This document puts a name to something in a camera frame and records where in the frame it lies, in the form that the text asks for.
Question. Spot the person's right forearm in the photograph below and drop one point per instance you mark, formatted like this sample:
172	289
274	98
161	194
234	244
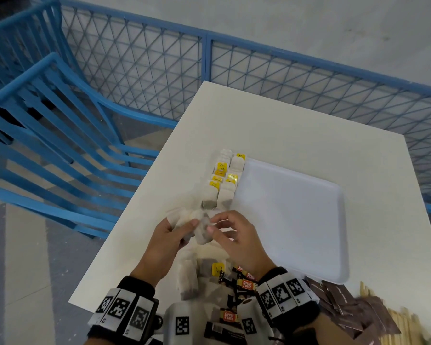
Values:
319	334

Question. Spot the black right wristband with markers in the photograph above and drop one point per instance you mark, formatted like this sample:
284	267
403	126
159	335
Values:
285	296

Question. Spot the pile of loose tea bags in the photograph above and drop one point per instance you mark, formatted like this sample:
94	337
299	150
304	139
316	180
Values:
197	273

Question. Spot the blue slatted chair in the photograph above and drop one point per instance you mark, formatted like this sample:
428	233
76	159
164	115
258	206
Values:
18	28
46	147

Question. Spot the grey tea bag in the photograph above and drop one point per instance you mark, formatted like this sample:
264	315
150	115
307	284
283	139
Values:
202	229

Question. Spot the black left wristband with markers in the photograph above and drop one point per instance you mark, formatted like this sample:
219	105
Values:
124	308

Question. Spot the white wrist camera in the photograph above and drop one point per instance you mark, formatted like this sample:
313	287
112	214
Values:
183	323
251	321

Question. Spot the orange label coffee sachet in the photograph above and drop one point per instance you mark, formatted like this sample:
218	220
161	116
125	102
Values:
228	315
247	284

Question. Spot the black wristband with markers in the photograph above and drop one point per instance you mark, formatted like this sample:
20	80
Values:
124	308
285	296

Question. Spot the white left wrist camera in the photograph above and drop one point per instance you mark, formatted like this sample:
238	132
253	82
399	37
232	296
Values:
183	323

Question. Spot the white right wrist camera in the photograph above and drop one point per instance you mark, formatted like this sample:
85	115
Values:
251	321

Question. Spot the person's left thumb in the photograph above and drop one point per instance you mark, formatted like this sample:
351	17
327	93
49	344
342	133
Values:
189	228

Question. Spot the person's right hand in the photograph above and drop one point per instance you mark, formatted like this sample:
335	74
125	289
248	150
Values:
242	244

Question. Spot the row of yellow-tagged tea bags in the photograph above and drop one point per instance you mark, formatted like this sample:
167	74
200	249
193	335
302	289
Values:
223	179

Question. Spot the person's left hand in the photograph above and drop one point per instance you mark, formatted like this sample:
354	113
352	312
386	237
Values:
160	251

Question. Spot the person's right thumb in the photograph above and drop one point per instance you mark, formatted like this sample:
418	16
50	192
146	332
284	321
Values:
219	237

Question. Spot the blue mesh fence panel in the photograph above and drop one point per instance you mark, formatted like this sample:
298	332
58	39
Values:
136	64
327	93

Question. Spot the white plastic tray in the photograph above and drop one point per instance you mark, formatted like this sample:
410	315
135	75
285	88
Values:
291	215

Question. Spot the pile of wooden stir sticks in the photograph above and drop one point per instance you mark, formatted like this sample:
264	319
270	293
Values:
409	323

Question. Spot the black coffee sachet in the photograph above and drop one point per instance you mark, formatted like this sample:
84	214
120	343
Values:
221	331

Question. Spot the pile of brown packets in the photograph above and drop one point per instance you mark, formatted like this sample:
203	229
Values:
348	308

